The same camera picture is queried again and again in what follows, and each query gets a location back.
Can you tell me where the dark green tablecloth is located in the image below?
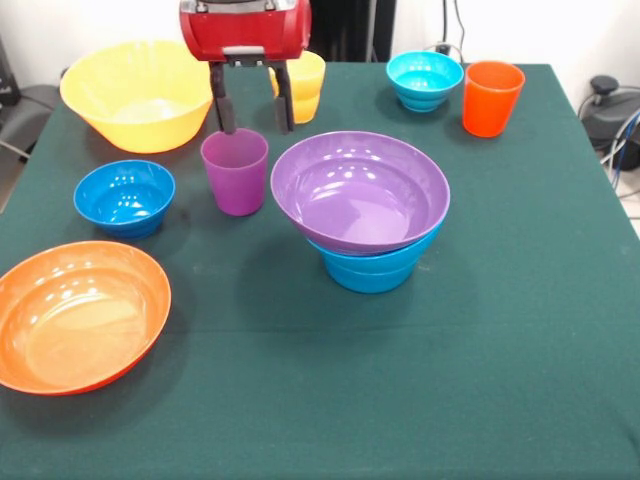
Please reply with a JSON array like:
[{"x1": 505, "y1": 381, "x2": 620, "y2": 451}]
[{"x1": 0, "y1": 60, "x2": 640, "y2": 480}]

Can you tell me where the orange-red plastic cup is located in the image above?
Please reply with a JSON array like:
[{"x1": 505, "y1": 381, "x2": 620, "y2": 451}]
[{"x1": 461, "y1": 60, "x2": 526, "y2": 138}]

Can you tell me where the blue cable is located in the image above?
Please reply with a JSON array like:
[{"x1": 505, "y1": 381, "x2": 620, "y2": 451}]
[{"x1": 612, "y1": 110, "x2": 640, "y2": 174}]

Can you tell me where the small cyan plastic bowl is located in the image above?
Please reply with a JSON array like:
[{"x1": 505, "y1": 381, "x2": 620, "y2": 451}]
[{"x1": 385, "y1": 50, "x2": 465, "y2": 113}]

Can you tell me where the small light blue bowl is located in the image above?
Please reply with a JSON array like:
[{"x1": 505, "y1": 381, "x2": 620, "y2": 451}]
[{"x1": 324, "y1": 262, "x2": 417, "y2": 295}]

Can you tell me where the yellow plastic cup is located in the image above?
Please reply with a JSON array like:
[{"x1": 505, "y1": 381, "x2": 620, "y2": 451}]
[
  {"x1": 291, "y1": 92, "x2": 321, "y2": 125},
  {"x1": 268, "y1": 49, "x2": 327, "y2": 101}
]

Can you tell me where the large purple plastic bowl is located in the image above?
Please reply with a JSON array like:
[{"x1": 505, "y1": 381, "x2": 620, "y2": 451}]
[{"x1": 269, "y1": 130, "x2": 452, "y2": 257}]

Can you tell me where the purple plastic cup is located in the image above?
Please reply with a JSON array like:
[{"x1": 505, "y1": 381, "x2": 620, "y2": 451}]
[{"x1": 200, "y1": 127, "x2": 270, "y2": 217}]

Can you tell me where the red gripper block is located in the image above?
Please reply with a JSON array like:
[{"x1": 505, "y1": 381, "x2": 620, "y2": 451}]
[{"x1": 179, "y1": 0, "x2": 313, "y2": 136}]

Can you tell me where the large yellow plastic bowl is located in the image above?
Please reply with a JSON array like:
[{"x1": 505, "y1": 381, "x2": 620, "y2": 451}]
[{"x1": 59, "y1": 40, "x2": 216, "y2": 154}]

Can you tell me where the small dark blue bowl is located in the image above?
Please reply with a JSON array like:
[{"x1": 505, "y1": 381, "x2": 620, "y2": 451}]
[{"x1": 73, "y1": 159, "x2": 177, "y2": 239}]

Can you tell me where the medium light blue bowl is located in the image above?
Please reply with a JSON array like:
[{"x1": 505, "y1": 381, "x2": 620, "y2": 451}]
[{"x1": 305, "y1": 219, "x2": 445, "y2": 276}]

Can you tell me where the orange shallow plastic bowl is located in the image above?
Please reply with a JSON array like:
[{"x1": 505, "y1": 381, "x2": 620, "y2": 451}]
[{"x1": 0, "y1": 240, "x2": 173, "y2": 397}]

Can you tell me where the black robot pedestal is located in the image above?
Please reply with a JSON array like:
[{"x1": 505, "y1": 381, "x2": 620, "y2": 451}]
[{"x1": 308, "y1": 0, "x2": 396, "y2": 63}]

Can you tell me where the black hanging wall cable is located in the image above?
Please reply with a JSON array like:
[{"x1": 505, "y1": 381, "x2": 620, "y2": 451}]
[{"x1": 452, "y1": 0, "x2": 467, "y2": 64}]

